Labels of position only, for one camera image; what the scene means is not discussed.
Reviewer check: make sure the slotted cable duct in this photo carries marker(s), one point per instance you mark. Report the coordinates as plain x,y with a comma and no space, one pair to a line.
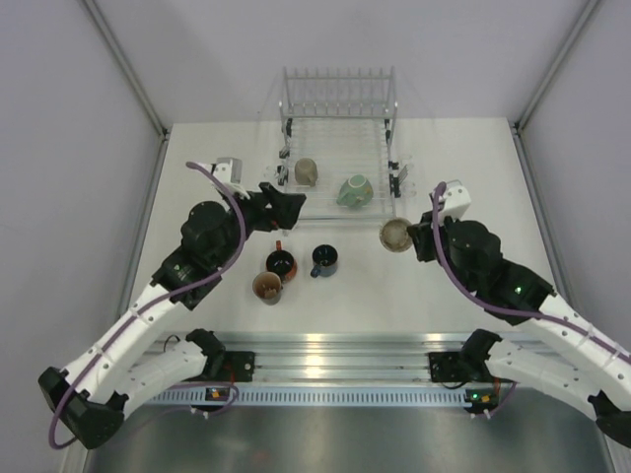
348,396

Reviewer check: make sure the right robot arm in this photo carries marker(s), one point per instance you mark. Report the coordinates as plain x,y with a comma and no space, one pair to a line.
594,374

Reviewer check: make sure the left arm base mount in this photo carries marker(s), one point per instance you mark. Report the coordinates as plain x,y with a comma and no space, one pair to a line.
238,366

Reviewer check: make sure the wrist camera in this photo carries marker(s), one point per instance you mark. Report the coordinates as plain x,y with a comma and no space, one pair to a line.
454,200
228,170

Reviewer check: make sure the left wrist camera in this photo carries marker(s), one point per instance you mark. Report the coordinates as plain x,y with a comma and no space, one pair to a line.
228,170

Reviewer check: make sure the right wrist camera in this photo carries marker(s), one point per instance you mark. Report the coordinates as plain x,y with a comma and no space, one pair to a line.
454,200

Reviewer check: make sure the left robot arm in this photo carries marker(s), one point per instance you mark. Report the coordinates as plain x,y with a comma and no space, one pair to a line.
93,395

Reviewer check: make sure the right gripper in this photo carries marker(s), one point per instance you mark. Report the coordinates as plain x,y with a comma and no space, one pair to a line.
424,233

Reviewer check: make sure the brown mug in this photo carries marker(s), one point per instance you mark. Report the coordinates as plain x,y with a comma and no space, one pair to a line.
267,287

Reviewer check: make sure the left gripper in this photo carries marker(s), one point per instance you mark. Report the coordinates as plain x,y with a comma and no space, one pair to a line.
283,211

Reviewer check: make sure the aluminium rail base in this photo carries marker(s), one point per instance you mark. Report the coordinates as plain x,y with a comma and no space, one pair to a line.
315,358

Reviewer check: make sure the left aluminium frame post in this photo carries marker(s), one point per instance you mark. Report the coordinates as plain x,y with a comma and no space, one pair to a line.
124,66

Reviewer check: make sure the teal green cup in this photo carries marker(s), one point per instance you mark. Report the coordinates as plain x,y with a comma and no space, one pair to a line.
355,192

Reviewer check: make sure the black and red mug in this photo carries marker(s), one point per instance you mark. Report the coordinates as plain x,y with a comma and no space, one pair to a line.
282,263

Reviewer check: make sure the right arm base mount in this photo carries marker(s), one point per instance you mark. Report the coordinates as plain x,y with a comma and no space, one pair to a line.
449,368

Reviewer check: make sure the aluminium frame post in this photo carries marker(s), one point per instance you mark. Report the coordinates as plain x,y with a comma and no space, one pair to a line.
559,57
124,66

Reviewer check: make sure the right aluminium frame post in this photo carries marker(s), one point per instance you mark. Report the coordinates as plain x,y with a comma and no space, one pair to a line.
559,57

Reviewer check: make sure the olive grey mug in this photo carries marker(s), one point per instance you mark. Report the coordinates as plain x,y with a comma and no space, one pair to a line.
306,173

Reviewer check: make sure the beige speckled cup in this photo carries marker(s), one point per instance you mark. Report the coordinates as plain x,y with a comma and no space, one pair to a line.
394,236

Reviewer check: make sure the metal wire dish rack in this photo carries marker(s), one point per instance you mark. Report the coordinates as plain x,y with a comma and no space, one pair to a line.
345,120

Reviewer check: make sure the dark blue mug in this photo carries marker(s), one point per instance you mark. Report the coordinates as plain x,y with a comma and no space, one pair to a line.
325,260

